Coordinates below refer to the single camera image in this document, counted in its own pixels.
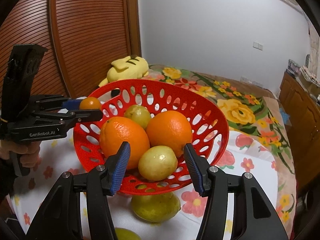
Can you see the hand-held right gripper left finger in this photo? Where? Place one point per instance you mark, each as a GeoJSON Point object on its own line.
{"type": "Point", "coordinates": [122, 166]}

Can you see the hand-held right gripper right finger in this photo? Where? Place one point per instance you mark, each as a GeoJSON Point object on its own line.
{"type": "Point", "coordinates": [196, 170]}

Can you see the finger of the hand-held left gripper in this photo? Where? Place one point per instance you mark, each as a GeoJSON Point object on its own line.
{"type": "Point", "coordinates": [71, 103]}
{"type": "Point", "coordinates": [92, 115]}

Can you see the small mandarin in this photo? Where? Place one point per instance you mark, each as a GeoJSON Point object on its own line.
{"type": "Point", "coordinates": [90, 103]}

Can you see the large orange with stem mark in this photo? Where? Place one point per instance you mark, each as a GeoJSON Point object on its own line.
{"type": "Point", "coordinates": [120, 140]}

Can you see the yellow-green round fruit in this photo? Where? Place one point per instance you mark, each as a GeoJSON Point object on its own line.
{"type": "Point", "coordinates": [157, 163]}

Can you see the red plastic perforated basket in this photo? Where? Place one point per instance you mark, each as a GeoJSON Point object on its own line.
{"type": "Point", "coordinates": [155, 189]}

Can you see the yellow-green fruit with pointed tip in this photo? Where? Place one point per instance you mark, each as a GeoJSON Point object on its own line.
{"type": "Point", "coordinates": [137, 116]}

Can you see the large smooth orange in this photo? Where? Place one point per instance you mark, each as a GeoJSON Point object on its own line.
{"type": "Point", "coordinates": [170, 130]}

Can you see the person's left hand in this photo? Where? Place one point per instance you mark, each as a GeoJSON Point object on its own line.
{"type": "Point", "coordinates": [27, 151]}

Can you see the large yellow pear-shaped fruit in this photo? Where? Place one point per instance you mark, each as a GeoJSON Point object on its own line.
{"type": "Point", "coordinates": [155, 208]}

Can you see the white floral tablecloth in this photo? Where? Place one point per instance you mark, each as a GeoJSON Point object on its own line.
{"type": "Point", "coordinates": [250, 175]}

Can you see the yellow plush toy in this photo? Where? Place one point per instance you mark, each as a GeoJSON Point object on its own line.
{"type": "Point", "coordinates": [127, 68]}

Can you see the green round fruit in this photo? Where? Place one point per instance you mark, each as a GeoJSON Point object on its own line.
{"type": "Point", "coordinates": [126, 235]}

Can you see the floral blanket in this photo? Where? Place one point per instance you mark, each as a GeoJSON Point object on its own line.
{"type": "Point", "coordinates": [237, 110]}

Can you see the brown wooden slatted wardrobe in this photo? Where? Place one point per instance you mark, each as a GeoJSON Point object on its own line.
{"type": "Point", "coordinates": [87, 30]}

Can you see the blue cloth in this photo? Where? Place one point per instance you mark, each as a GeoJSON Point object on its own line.
{"type": "Point", "coordinates": [284, 116]}

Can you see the wooden cabinet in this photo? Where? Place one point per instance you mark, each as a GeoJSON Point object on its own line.
{"type": "Point", "coordinates": [297, 100]}

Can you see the cream curtain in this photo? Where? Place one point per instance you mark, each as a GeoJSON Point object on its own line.
{"type": "Point", "coordinates": [313, 52]}

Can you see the white wall switch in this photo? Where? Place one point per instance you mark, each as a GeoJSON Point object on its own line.
{"type": "Point", "coordinates": [257, 45]}

